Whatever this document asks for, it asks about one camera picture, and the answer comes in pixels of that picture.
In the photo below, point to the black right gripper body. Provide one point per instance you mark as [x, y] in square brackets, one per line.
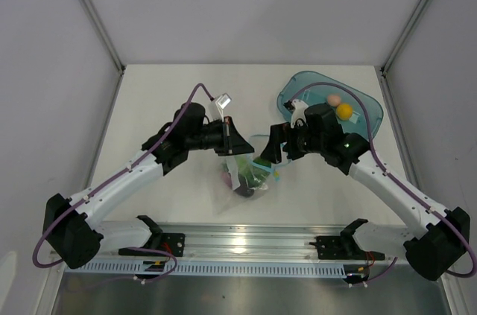
[300, 141]

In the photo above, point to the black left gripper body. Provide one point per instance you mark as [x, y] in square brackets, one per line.
[226, 150]

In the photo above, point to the clear zip bag teal zipper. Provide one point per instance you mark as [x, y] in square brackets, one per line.
[223, 198]

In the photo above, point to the green toy bell pepper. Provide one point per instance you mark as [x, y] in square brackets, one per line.
[260, 169]

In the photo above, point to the purple toy eggplant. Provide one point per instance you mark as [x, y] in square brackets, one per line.
[240, 187]

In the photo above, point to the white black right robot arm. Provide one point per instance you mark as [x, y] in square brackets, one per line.
[356, 157]

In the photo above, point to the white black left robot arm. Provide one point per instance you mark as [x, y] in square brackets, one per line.
[75, 227]

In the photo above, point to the yellow toy lemon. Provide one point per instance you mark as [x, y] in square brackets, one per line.
[344, 111]

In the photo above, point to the pink toy egg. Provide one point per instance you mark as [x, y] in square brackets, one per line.
[333, 100]

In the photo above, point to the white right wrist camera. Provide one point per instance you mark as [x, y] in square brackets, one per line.
[297, 109]

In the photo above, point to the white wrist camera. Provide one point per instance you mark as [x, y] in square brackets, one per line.
[297, 109]
[217, 107]

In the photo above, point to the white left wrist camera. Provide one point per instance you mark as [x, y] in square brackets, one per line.
[217, 107]

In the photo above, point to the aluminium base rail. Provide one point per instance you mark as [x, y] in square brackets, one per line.
[258, 240]

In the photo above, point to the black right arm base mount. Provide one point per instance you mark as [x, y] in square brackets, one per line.
[343, 246]

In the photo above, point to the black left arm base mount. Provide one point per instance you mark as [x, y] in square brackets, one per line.
[173, 243]

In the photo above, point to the white slotted cable duct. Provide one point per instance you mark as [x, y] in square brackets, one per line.
[214, 268]

